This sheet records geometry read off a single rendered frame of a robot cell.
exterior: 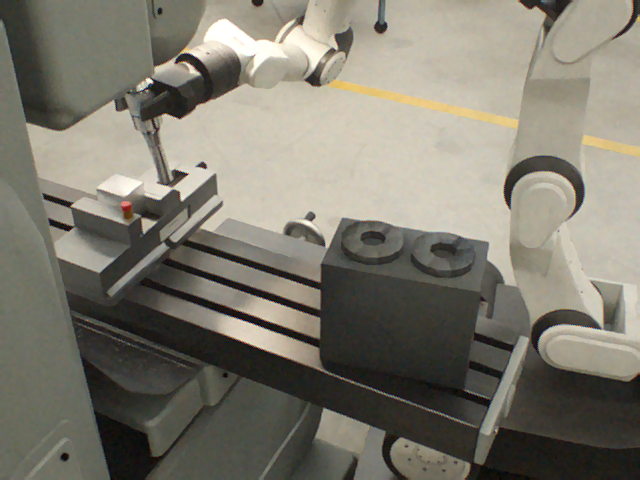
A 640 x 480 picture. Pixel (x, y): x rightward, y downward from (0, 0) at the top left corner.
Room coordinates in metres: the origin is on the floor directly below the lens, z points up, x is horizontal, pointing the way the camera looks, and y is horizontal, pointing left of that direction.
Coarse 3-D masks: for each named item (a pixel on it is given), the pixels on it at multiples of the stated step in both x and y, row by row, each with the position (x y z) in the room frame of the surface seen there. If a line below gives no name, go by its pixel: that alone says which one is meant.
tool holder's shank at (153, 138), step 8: (160, 128) 1.11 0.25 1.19; (144, 136) 1.10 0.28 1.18; (152, 136) 1.09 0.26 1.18; (160, 136) 1.11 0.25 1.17; (152, 144) 1.10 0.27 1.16; (160, 144) 1.11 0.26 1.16; (152, 152) 1.10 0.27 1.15; (160, 152) 1.10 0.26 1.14; (160, 160) 1.10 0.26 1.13; (160, 168) 1.10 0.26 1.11; (168, 168) 1.11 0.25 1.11; (160, 176) 1.11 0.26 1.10; (168, 176) 1.11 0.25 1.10
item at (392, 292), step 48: (336, 240) 0.91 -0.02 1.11; (384, 240) 0.90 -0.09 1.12; (432, 240) 0.90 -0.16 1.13; (480, 240) 0.92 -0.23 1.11; (336, 288) 0.85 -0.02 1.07; (384, 288) 0.84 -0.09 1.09; (432, 288) 0.82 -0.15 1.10; (480, 288) 0.81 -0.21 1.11; (336, 336) 0.85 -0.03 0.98; (384, 336) 0.83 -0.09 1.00; (432, 336) 0.82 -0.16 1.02
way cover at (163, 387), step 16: (80, 320) 1.02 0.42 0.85; (96, 336) 0.98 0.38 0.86; (112, 336) 0.98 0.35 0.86; (80, 352) 0.93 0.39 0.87; (96, 352) 0.93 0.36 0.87; (112, 352) 0.93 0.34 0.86; (128, 352) 0.94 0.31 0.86; (144, 352) 0.94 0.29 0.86; (160, 352) 0.95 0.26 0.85; (96, 368) 0.73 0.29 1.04; (112, 368) 0.89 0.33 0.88; (128, 368) 0.89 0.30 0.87; (144, 368) 0.90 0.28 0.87; (160, 368) 0.90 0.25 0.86; (176, 368) 0.91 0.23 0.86; (192, 368) 0.91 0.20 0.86; (112, 384) 0.76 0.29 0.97; (128, 384) 0.81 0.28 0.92; (144, 384) 0.85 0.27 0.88; (160, 384) 0.86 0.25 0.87; (176, 384) 0.86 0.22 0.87
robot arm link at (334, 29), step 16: (320, 0) 1.47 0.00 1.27; (336, 0) 1.45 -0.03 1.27; (352, 0) 1.47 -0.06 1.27; (304, 16) 1.51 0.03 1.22; (320, 16) 1.47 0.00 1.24; (336, 16) 1.46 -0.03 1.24; (352, 16) 1.49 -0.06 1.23; (288, 32) 1.50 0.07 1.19; (320, 32) 1.47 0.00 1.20; (336, 32) 1.47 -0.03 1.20; (352, 32) 1.51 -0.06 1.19; (336, 48) 1.47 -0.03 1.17; (336, 64) 1.46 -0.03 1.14; (320, 80) 1.44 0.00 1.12
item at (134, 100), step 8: (152, 88) 1.10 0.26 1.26; (128, 96) 1.08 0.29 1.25; (136, 96) 1.08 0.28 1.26; (144, 96) 1.08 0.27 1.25; (152, 96) 1.09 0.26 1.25; (128, 104) 1.09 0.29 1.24; (136, 104) 1.08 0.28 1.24; (144, 104) 1.08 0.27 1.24; (136, 112) 1.08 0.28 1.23; (136, 120) 1.08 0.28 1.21; (152, 120) 1.09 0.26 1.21
